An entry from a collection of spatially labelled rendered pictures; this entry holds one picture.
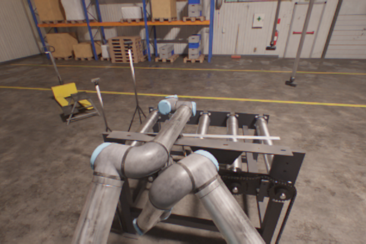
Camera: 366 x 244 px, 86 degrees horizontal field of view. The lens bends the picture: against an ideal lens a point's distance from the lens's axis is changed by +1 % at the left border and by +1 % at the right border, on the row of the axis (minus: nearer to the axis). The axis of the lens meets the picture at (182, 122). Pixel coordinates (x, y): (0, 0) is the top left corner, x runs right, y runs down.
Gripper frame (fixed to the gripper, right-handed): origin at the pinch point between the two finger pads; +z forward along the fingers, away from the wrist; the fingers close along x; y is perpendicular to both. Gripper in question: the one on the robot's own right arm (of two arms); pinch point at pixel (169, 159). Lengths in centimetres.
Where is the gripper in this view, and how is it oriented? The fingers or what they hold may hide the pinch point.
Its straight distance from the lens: 135.3
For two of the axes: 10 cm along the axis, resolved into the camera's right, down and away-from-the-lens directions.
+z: 0.2, -6.5, 7.6
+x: -7.3, 5.1, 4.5
